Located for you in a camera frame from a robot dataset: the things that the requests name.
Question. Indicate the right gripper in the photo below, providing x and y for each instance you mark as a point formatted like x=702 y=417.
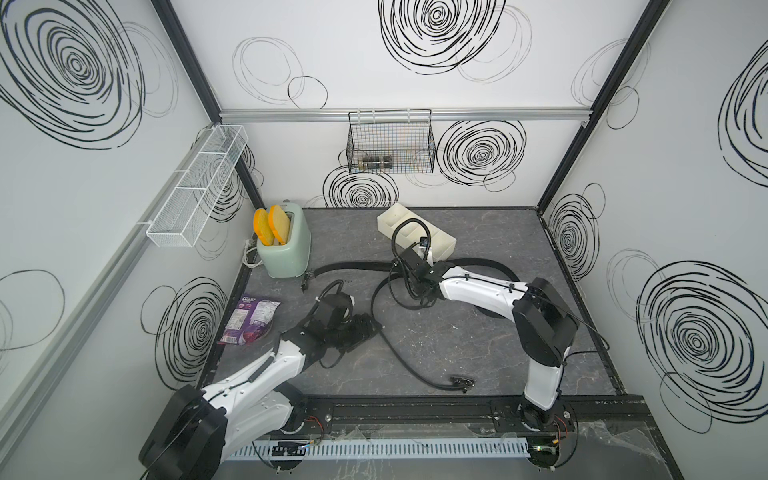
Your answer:
x=411 y=257

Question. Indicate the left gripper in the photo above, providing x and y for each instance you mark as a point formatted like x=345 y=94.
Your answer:
x=363 y=330

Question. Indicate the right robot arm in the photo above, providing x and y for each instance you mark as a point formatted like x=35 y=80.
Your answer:
x=546 y=326

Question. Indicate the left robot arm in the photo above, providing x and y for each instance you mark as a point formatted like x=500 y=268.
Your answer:
x=199 y=429

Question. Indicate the cream compartment storage tray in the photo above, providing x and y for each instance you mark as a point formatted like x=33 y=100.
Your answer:
x=442 y=244

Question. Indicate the mint green toaster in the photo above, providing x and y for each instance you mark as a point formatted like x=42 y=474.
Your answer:
x=290 y=260

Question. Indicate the purple snack packet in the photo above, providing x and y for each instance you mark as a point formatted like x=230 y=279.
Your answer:
x=250 y=321

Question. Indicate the right toast slice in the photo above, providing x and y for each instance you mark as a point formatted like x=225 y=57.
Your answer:
x=279 y=224

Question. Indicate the toast slice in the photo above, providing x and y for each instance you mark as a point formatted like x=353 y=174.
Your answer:
x=262 y=228
x=279 y=224

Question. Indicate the left toast slice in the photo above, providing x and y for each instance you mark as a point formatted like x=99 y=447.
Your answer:
x=262 y=228

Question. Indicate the items in wire basket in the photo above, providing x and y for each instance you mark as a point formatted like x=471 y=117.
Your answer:
x=375 y=162

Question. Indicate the grey slotted cable duct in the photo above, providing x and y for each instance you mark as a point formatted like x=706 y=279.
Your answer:
x=382 y=449

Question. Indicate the black wire wall basket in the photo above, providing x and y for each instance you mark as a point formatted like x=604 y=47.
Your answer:
x=405 y=134

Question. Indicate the white wire wall shelf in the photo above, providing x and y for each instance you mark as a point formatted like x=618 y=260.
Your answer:
x=191 y=203

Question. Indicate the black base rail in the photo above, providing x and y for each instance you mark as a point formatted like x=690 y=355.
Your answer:
x=504 y=414

